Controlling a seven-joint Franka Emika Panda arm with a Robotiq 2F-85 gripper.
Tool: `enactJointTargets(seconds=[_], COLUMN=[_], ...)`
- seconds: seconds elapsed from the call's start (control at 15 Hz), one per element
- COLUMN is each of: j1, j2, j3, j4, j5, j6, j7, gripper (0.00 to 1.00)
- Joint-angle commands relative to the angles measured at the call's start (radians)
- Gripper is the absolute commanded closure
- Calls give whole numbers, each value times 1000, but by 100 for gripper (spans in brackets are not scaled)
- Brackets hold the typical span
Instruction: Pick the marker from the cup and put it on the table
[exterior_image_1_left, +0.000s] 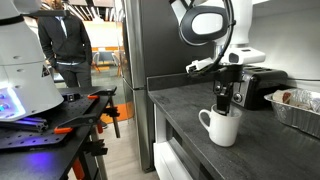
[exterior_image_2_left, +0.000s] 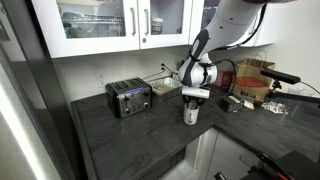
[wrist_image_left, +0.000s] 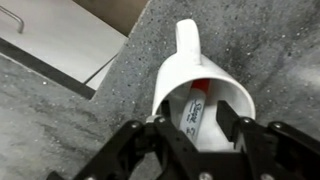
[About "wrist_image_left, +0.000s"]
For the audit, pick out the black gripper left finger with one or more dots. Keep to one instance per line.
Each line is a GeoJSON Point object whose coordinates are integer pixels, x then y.
{"type": "Point", "coordinates": [173, 143]}

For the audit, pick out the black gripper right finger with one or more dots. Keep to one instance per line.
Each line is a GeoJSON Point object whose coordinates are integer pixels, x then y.
{"type": "Point", "coordinates": [256, 143]}

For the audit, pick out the grey marker with red cap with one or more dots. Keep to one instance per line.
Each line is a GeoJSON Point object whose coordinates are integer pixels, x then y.
{"type": "Point", "coordinates": [193, 113]}

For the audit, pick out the white ceramic mug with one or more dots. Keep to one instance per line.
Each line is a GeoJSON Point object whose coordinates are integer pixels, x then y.
{"type": "Point", "coordinates": [186, 63]}

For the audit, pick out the white lower cabinet front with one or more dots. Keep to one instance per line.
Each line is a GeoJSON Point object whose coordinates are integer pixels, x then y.
{"type": "Point", "coordinates": [100, 76]}

